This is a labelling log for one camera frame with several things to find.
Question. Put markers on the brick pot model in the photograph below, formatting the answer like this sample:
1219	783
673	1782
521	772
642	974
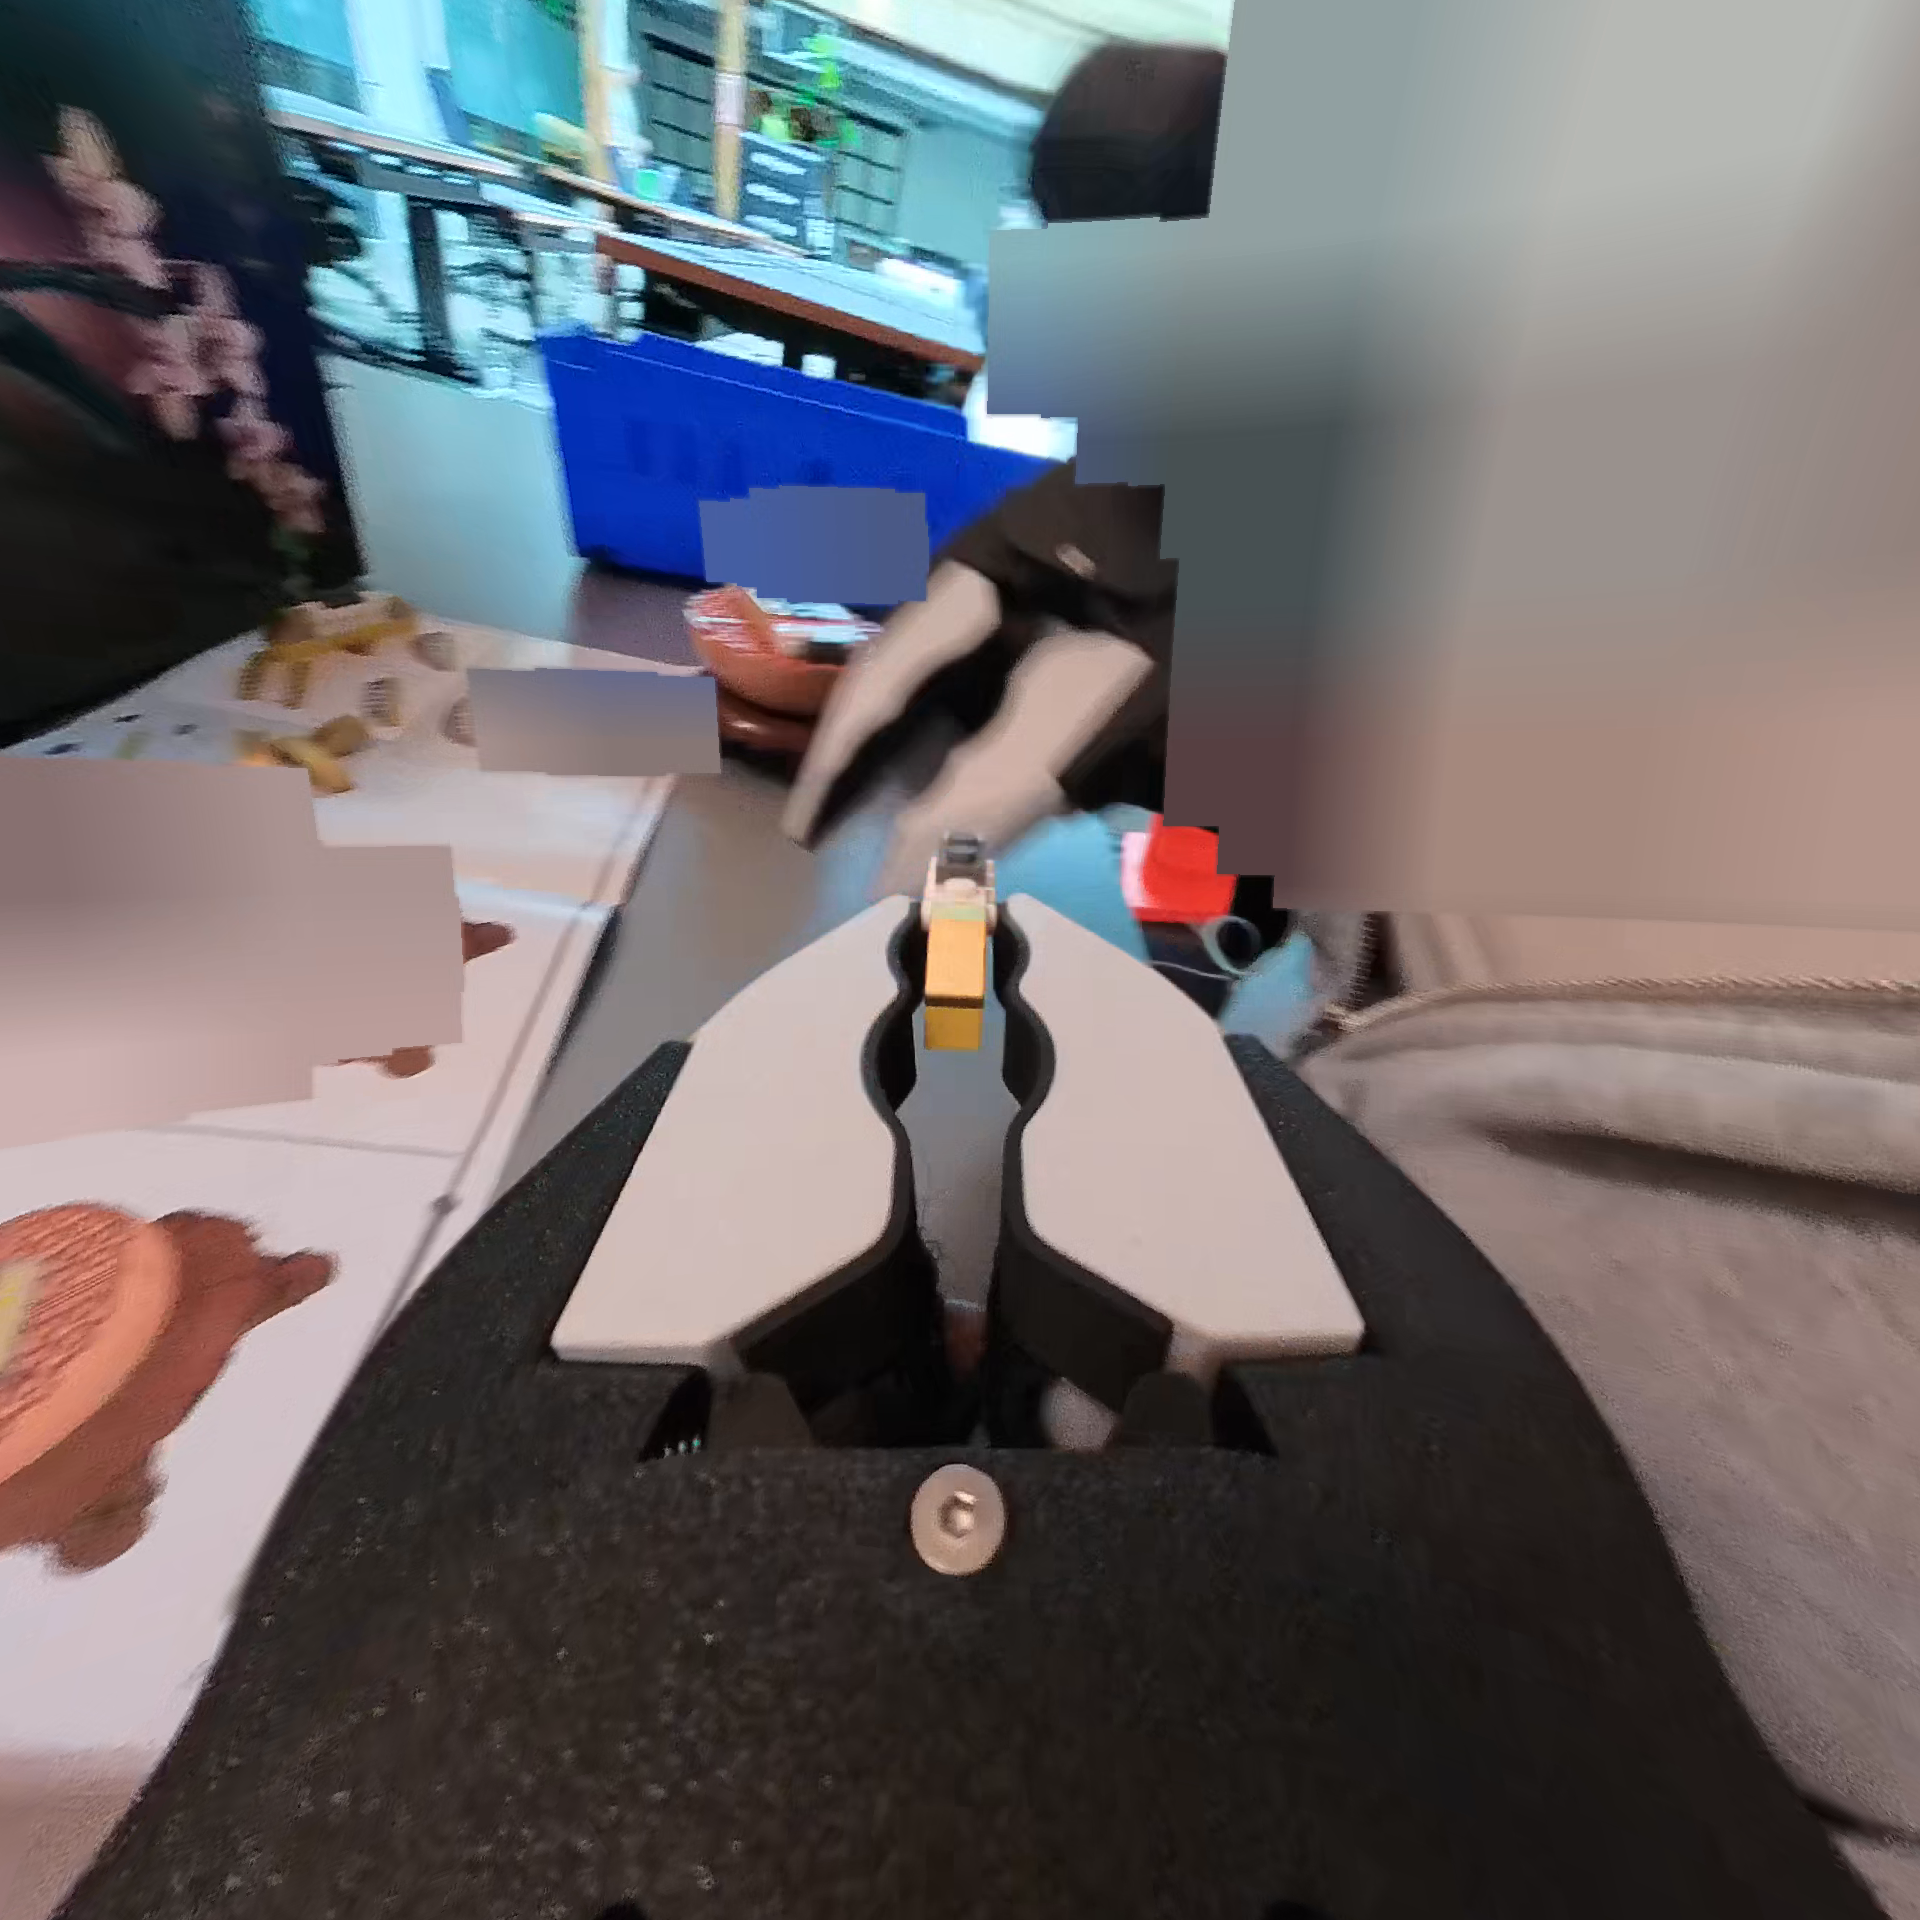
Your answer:
765	661

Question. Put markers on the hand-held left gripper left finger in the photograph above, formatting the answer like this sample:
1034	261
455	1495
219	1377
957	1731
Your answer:
750	1201

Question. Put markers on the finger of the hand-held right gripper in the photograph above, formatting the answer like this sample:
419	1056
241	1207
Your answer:
1052	735
903	691

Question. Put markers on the background office desks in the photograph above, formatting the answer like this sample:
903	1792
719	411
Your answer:
720	271

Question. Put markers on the black flower print box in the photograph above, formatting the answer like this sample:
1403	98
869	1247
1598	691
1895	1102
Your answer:
120	391

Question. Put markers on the blue plastic bin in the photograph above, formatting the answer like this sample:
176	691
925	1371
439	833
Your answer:
645	451

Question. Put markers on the white instruction booklet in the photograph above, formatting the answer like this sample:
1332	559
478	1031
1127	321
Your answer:
302	1201

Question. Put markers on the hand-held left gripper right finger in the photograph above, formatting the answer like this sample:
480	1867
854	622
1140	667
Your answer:
1172	1201

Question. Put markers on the white yellow brick strip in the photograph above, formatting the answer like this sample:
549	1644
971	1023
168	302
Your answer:
957	976

